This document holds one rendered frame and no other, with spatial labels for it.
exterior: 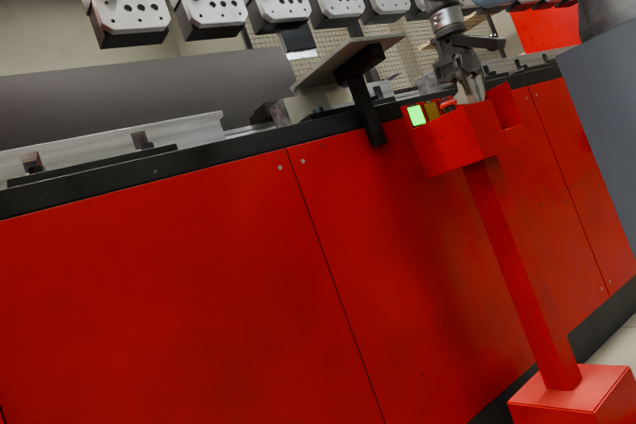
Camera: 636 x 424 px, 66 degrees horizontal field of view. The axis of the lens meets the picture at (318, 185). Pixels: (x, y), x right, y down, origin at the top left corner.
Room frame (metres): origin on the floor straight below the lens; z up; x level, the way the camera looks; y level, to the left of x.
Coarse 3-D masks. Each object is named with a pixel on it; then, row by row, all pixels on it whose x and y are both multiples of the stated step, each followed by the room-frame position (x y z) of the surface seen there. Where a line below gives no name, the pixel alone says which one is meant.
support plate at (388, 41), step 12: (372, 36) 1.07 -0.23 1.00; (384, 36) 1.09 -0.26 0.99; (396, 36) 1.11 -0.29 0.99; (336, 48) 1.06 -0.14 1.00; (348, 48) 1.07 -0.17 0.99; (360, 48) 1.10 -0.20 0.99; (384, 48) 1.17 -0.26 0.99; (324, 60) 1.11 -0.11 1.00; (336, 60) 1.12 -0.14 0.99; (312, 72) 1.15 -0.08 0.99; (324, 72) 1.18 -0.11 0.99; (300, 84) 1.22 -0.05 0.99; (312, 84) 1.26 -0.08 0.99; (324, 84) 1.30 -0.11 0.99
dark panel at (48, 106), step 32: (128, 64) 1.55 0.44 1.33; (160, 64) 1.61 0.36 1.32; (192, 64) 1.67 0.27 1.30; (224, 64) 1.74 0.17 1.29; (256, 64) 1.82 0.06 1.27; (288, 64) 1.90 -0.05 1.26; (0, 96) 1.34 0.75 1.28; (32, 96) 1.38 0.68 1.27; (64, 96) 1.43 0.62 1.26; (96, 96) 1.48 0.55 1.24; (128, 96) 1.53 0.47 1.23; (160, 96) 1.59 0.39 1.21; (192, 96) 1.65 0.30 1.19; (224, 96) 1.72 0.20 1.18; (256, 96) 1.79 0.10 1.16; (288, 96) 1.87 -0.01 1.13; (0, 128) 1.32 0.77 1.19; (32, 128) 1.37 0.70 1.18; (64, 128) 1.41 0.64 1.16; (96, 128) 1.46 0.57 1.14; (224, 128) 1.70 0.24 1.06
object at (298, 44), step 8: (296, 24) 1.31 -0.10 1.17; (304, 24) 1.32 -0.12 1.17; (280, 32) 1.27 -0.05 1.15; (288, 32) 1.28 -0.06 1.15; (296, 32) 1.30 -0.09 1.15; (304, 32) 1.31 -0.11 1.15; (280, 40) 1.28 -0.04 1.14; (288, 40) 1.28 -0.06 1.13; (296, 40) 1.29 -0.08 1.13; (304, 40) 1.31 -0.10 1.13; (312, 40) 1.33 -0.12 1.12; (288, 48) 1.27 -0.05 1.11; (296, 48) 1.29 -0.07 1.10; (304, 48) 1.30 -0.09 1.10; (312, 48) 1.32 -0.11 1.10; (288, 56) 1.28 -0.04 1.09; (296, 56) 1.30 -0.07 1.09; (304, 56) 1.31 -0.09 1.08; (312, 56) 1.33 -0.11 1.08
